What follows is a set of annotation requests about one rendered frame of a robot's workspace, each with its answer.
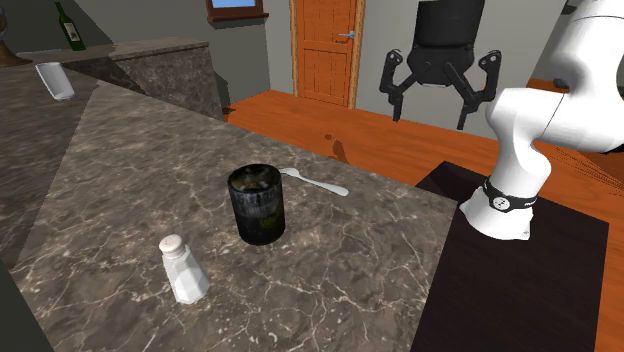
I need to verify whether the brown-framed window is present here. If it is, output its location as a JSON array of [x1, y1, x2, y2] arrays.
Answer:
[[205, 0, 270, 24]]

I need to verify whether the white cup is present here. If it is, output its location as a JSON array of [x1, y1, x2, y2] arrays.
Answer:
[[34, 61, 76, 103]]

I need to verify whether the brown round-footed ornament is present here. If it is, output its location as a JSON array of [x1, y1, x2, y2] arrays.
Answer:
[[0, 4, 33, 69]]

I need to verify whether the dark robot stand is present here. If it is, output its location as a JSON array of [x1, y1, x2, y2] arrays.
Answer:
[[410, 160, 611, 352]]

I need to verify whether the green wine bottle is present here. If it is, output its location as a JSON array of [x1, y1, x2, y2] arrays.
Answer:
[[53, 1, 87, 52]]

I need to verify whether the black cup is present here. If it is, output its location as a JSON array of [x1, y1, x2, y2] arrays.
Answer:
[[226, 164, 286, 247]]

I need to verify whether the white salt shaker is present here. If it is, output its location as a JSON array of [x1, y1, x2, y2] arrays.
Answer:
[[158, 233, 212, 306]]

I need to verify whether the orange wooden door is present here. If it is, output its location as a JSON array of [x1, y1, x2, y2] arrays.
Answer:
[[289, 0, 367, 110]]

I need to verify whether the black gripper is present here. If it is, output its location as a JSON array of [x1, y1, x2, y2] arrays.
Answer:
[[378, 0, 503, 131]]

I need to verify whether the white spoon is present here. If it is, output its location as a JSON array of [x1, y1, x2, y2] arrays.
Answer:
[[278, 167, 351, 198]]

